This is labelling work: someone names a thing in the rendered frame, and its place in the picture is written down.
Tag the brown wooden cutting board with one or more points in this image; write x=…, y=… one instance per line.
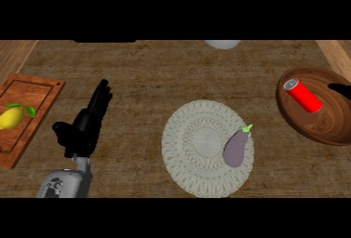
x=25, y=114

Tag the red can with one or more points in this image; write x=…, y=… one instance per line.
x=304, y=95

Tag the brown wooden bowl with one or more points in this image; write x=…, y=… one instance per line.
x=320, y=124

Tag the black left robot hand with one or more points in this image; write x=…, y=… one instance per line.
x=87, y=124

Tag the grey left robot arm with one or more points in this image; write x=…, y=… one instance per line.
x=68, y=182

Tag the white woven round placemat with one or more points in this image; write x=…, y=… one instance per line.
x=205, y=148

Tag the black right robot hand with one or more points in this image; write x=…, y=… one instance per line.
x=341, y=89

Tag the purple eggplant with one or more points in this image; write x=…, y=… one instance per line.
x=236, y=149

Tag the white round object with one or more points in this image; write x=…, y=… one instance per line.
x=221, y=44

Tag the yellow lemon with leaves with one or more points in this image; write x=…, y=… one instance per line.
x=12, y=117

